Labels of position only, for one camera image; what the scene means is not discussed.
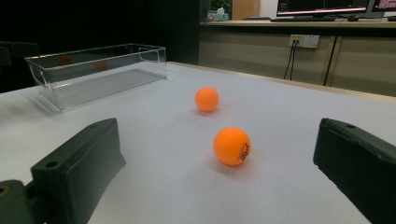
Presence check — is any teal tissue box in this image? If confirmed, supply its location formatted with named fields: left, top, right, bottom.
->
left=207, top=7, right=231, bottom=22

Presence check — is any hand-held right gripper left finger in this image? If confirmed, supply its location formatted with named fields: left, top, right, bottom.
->
left=30, top=118, right=127, bottom=224

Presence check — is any green plant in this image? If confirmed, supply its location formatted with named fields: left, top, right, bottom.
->
left=210, top=0, right=232, bottom=10

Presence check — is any black keyboard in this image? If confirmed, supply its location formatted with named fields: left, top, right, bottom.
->
left=270, top=15, right=338, bottom=23

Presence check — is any clear plastic container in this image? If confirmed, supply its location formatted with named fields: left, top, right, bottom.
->
left=24, top=43, right=168, bottom=112

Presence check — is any brown wooden panel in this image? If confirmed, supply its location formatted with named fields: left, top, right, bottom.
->
left=232, top=0, right=262, bottom=21

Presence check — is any beige wooden desk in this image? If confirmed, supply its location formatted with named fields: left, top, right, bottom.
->
left=199, top=19, right=396, bottom=97

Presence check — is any white table mat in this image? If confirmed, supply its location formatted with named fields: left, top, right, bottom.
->
left=0, top=62, right=396, bottom=224

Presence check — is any orange table tennis ball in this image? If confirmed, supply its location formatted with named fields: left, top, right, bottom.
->
left=213, top=126, right=252, bottom=167
left=194, top=86, right=220, bottom=113

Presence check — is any black power cable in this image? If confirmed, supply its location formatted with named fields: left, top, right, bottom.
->
left=290, top=40, right=299, bottom=81
left=283, top=40, right=296, bottom=80

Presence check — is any black computer monitor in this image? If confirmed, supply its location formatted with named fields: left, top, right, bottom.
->
left=276, top=0, right=375, bottom=17
left=372, top=0, right=396, bottom=14

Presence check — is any white wall socket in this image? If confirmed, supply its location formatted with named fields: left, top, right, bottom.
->
left=289, top=34, right=320, bottom=49

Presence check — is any black curtain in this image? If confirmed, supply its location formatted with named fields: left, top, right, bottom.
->
left=0, top=0, right=201, bottom=94

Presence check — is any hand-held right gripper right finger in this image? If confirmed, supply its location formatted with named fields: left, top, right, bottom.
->
left=313, top=118, right=396, bottom=224

